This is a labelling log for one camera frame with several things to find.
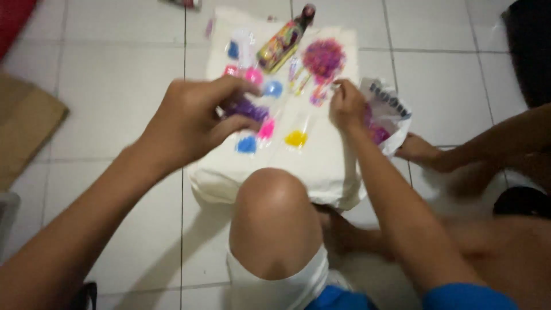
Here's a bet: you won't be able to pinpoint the dark bag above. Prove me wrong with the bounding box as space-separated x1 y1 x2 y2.
501 0 551 108

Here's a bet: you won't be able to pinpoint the small clear hook packet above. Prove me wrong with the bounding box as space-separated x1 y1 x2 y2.
288 56 311 96

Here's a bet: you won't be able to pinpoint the blue shirt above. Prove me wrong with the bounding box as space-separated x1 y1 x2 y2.
303 282 521 310

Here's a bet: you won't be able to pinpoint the person's left hand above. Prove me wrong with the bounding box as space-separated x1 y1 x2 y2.
135 77 264 175

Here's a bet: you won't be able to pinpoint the person's left leg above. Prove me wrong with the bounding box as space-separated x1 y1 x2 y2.
228 168 324 281

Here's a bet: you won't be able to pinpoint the purple rubber band packet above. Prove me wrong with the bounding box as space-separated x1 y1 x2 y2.
222 97 272 123

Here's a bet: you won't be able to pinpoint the small red grey object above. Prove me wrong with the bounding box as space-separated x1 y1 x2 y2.
166 0 203 10

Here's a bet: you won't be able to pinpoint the pile of purple pink bands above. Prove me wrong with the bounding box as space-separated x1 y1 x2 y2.
302 38 347 84

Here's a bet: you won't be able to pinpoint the person's right leg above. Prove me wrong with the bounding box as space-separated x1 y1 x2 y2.
394 103 551 310

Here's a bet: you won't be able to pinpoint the clear plastic packet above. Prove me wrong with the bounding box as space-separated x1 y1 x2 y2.
234 28 257 69

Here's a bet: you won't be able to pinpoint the colourful bottle-shaped loom kit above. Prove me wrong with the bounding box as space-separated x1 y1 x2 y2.
256 3 317 74

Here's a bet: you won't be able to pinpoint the cream cloth tote bag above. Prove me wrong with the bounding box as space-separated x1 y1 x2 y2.
188 6 366 212

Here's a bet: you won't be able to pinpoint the yellow rubber band packet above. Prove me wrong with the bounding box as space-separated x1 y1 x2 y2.
284 130 309 149

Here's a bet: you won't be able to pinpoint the small mixed colour band packet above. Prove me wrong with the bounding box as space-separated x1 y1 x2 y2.
309 84 330 107

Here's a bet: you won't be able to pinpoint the person's leg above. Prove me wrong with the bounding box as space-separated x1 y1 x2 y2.
228 168 324 281
394 103 551 310

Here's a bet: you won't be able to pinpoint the person's right hand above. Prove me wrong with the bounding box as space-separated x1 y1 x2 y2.
328 78 367 134

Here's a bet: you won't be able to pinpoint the white plastic bag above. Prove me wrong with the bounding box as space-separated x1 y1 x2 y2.
359 77 413 158

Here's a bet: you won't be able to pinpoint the pink rubber band packet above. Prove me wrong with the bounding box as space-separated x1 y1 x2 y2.
245 67 264 86
257 118 276 140

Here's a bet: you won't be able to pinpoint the brown cardboard sheet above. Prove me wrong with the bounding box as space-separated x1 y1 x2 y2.
0 71 70 192

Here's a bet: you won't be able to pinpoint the black cloth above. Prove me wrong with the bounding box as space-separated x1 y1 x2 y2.
493 186 551 218

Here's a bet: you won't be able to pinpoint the white shorts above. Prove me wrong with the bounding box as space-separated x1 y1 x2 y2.
226 243 358 310

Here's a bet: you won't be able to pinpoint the black strap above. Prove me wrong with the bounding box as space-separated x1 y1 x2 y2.
71 281 98 310

